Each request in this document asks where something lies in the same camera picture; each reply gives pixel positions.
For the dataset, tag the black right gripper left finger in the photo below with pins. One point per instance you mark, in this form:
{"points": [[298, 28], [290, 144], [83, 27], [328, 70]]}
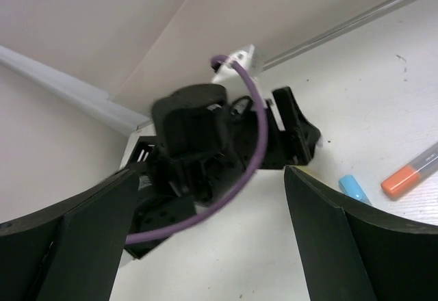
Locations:
{"points": [[70, 250]]}

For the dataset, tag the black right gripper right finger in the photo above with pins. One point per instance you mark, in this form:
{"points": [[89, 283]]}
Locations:
{"points": [[352, 251]]}

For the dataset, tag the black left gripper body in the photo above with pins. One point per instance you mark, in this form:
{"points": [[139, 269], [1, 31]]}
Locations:
{"points": [[205, 144]]}

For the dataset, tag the orange capped lead case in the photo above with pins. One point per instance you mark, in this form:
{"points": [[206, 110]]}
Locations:
{"points": [[411, 174]]}

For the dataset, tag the black slotted organizer box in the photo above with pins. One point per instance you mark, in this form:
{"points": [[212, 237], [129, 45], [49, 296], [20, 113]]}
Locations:
{"points": [[144, 156]]}

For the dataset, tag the blue highlighter pen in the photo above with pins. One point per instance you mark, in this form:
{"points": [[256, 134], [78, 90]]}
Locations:
{"points": [[350, 187]]}

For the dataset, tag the yellow highlighter pen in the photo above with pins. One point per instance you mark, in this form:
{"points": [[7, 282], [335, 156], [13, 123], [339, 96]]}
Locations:
{"points": [[305, 169]]}

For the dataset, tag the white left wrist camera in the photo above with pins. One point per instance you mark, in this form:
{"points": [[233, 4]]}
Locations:
{"points": [[227, 71]]}

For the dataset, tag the aluminium rail at table edge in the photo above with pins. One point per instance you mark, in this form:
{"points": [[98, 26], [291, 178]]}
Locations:
{"points": [[201, 29]]}

